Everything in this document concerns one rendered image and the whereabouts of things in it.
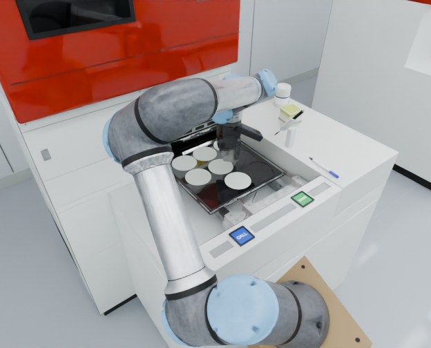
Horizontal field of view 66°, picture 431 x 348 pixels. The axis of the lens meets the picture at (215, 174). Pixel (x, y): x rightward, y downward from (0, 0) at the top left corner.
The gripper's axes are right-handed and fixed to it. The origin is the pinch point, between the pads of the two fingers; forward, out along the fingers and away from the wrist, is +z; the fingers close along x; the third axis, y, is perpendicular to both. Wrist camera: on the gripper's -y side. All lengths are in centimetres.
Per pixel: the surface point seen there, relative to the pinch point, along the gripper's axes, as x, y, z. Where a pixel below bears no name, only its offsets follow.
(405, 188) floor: -63, -151, 91
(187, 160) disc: -5.9, 18.6, 1.2
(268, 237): 42.8, -0.6, -4.6
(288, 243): 38.0, -9.9, 5.9
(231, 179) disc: 8.9, 3.2, 1.3
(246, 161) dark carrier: -1.8, -5.0, 1.4
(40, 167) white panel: 8, 68, -12
